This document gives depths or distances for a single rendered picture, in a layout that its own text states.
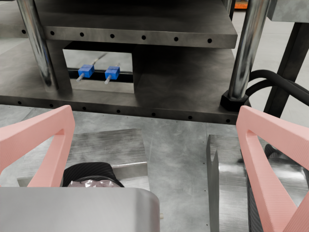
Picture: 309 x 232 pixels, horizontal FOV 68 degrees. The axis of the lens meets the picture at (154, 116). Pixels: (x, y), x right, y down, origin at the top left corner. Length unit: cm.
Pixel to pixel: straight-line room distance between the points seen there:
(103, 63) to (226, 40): 45
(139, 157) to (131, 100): 44
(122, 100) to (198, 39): 37
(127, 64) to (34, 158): 50
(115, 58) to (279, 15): 59
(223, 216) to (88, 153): 30
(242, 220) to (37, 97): 85
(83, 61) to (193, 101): 46
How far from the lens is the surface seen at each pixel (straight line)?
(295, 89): 82
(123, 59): 89
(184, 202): 57
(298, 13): 95
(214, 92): 99
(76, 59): 96
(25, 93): 109
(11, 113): 95
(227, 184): 46
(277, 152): 52
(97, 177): 53
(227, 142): 64
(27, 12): 95
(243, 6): 629
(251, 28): 78
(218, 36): 84
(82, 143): 56
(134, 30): 86
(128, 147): 53
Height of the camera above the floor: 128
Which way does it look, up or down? 37 degrees down
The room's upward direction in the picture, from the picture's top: straight up
